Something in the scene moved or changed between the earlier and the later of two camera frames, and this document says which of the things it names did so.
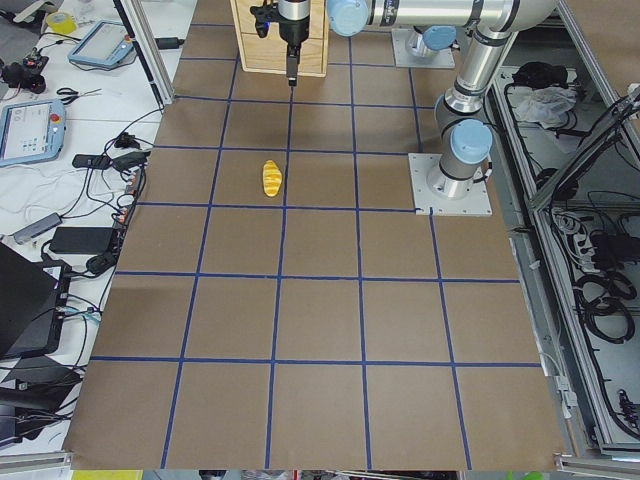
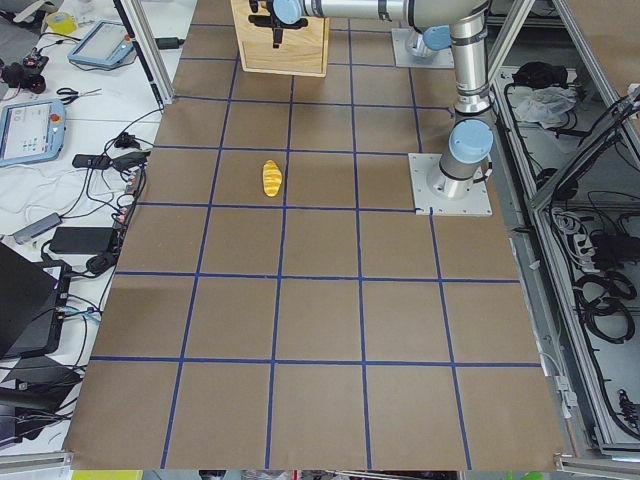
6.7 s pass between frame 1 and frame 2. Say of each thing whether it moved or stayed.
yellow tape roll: stayed
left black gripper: moved
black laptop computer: stayed
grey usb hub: stayed
